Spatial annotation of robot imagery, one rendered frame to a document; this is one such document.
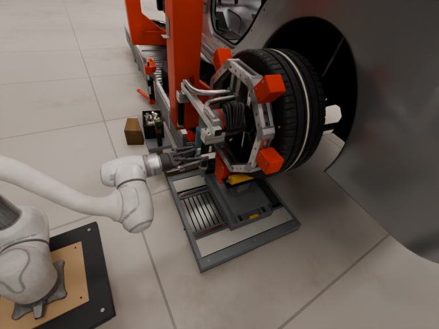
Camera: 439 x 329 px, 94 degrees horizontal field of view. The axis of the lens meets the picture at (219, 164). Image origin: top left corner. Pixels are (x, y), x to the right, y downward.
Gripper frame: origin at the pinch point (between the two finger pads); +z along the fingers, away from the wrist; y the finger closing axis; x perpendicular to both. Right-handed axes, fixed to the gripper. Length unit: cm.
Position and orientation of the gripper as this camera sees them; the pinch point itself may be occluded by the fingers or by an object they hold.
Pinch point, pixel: (206, 153)
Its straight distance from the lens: 90.4
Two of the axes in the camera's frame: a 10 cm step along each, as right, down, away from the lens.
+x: 1.2, -7.0, -7.0
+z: 9.0, -2.2, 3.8
